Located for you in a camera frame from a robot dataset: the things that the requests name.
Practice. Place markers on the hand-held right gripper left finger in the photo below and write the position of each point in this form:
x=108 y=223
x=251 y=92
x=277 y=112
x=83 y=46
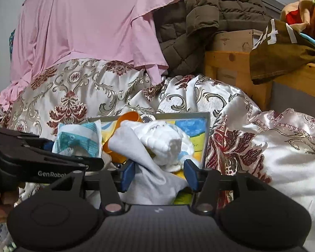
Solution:
x=127 y=176

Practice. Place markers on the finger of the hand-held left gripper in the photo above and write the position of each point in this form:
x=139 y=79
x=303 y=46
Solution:
x=76 y=161
x=21 y=137

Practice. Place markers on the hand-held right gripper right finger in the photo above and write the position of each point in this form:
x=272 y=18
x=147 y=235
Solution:
x=191 y=176

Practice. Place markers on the light grey cloth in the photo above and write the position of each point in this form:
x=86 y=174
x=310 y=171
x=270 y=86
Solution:
x=147 y=181

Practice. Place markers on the white blue tissue pack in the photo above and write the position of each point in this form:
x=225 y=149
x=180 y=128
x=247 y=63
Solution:
x=76 y=139

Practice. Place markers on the white quilted cloth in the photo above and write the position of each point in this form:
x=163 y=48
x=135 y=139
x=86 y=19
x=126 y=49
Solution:
x=162 y=139

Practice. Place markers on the grey box with colourful picture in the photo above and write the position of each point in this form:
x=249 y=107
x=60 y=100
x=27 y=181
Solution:
x=194 y=126

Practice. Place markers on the orange cup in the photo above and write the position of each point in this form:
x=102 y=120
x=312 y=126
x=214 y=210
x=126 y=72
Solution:
x=131 y=116

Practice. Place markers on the person's left hand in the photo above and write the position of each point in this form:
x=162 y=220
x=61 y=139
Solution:
x=1 y=210

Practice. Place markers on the floral satin blanket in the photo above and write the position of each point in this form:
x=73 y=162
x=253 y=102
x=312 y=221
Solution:
x=239 y=136

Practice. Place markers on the pink bed sheet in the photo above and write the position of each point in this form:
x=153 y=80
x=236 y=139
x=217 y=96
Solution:
x=81 y=31

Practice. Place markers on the olive cloth white print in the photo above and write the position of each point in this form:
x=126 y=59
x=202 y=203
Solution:
x=278 y=57

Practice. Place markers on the brown quilted jacket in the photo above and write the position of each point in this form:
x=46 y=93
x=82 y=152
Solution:
x=199 y=10

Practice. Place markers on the colourful printed clothes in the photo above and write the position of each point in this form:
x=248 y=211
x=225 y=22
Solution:
x=309 y=10

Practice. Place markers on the wooden bed frame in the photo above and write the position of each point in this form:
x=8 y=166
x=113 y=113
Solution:
x=225 y=63

